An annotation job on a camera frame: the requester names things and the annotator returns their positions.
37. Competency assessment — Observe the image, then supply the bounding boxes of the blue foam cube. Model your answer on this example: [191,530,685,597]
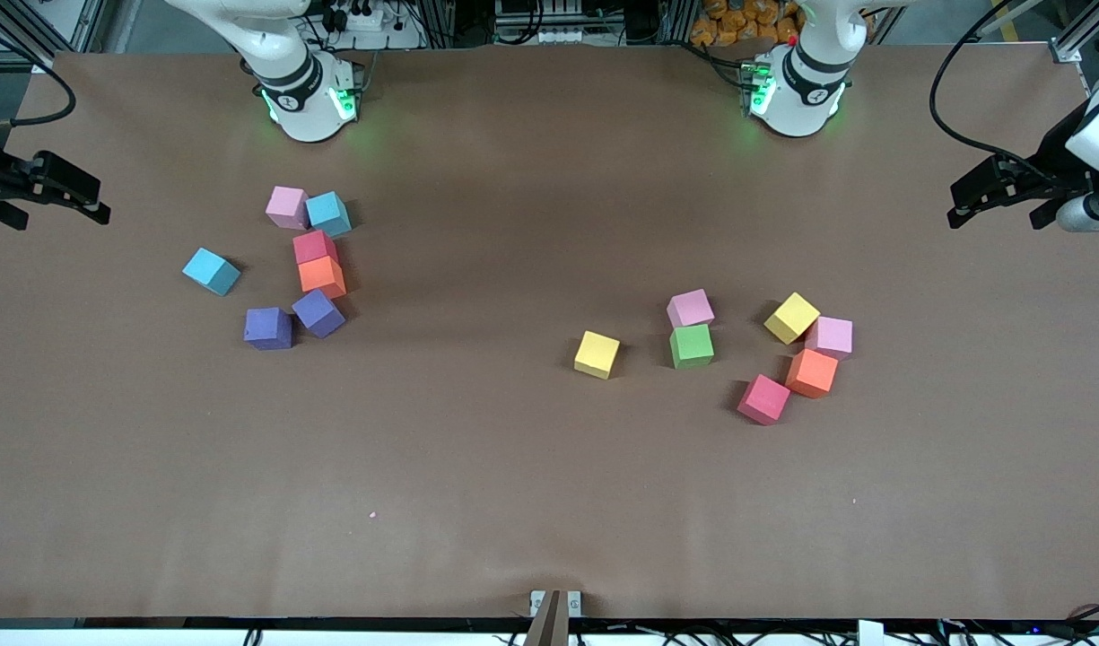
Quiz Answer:
[182,247,242,297]
[305,190,353,239]

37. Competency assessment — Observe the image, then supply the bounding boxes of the yellow foam cube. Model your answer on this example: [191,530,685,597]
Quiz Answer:
[573,330,621,380]
[763,292,822,346]

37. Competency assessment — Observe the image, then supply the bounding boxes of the green foam cube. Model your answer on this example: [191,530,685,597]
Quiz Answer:
[669,324,716,371]

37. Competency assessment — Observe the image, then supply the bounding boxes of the white electrical unit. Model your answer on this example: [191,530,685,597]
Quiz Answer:
[493,0,588,46]

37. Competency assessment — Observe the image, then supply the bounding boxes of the white power strip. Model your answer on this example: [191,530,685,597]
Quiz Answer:
[318,0,390,33]

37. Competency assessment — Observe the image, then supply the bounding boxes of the orange foam cube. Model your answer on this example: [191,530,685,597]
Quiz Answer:
[298,256,347,301]
[784,348,840,400]

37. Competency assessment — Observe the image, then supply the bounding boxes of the black camera cable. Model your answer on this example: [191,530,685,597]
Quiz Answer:
[929,0,1057,180]
[0,22,76,128]

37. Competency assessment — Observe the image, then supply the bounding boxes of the pink foam cube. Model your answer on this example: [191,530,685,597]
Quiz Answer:
[265,186,310,231]
[805,316,854,361]
[666,288,716,329]

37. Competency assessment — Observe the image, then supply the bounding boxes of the silver metal bracket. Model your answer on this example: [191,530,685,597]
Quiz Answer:
[529,589,583,620]

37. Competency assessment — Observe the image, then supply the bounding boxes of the pile of orange objects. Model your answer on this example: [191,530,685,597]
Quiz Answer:
[690,0,806,48]

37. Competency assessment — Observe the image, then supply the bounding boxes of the purple foam cube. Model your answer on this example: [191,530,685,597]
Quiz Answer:
[243,307,294,351]
[291,288,346,340]

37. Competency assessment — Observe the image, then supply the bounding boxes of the red foam cube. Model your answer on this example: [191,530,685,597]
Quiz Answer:
[737,373,792,426]
[292,229,341,266]

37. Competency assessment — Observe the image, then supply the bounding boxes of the aluminium frame rail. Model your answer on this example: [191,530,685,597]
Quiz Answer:
[1050,0,1099,65]
[0,0,110,73]

